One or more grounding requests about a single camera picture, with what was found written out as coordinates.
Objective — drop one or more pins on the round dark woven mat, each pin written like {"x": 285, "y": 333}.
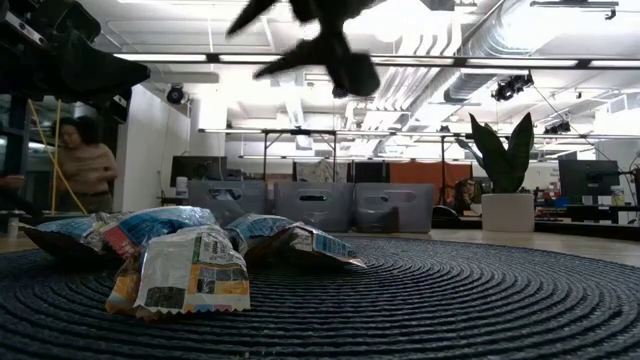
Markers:
{"x": 450, "y": 310}

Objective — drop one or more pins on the person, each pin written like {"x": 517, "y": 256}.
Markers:
{"x": 85, "y": 165}
{"x": 465, "y": 195}

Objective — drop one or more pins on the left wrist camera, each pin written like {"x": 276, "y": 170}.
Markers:
{"x": 75, "y": 20}

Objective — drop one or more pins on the white round plant pot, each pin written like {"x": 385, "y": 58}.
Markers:
{"x": 507, "y": 212}

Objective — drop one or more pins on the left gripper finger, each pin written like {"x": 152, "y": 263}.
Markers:
{"x": 99, "y": 86}
{"x": 99, "y": 62}

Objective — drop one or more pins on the black monitor on stand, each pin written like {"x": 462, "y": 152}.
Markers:
{"x": 587, "y": 177}

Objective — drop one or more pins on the white cylindrical stand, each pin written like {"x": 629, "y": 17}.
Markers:
{"x": 12, "y": 227}

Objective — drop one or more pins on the black office chair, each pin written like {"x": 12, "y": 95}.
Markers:
{"x": 444, "y": 217}

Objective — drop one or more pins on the blue storage box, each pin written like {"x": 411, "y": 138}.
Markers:
{"x": 550, "y": 202}

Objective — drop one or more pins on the black computer monitor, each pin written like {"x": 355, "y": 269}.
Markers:
{"x": 197, "y": 170}

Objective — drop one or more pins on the orange partition panel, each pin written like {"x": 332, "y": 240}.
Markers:
{"x": 420, "y": 175}

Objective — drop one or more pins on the black desk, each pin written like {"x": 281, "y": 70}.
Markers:
{"x": 600, "y": 207}

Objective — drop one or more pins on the clear jar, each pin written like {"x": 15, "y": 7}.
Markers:
{"x": 617, "y": 195}

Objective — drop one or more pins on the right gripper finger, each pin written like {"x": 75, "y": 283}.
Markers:
{"x": 305, "y": 52}
{"x": 252, "y": 12}

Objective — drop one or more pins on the green snake plant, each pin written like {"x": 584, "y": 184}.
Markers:
{"x": 492, "y": 155}

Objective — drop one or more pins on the white yellow-panel granola bar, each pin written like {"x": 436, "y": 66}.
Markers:
{"x": 190, "y": 275}

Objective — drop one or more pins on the white plastic bottle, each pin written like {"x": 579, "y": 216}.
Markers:
{"x": 181, "y": 186}

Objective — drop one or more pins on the blue silver granola bar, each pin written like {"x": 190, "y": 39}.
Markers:
{"x": 260, "y": 227}

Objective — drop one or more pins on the dark blue snack bag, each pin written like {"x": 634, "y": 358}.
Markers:
{"x": 320, "y": 245}

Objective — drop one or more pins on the black flat screen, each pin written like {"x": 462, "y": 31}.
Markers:
{"x": 370, "y": 172}

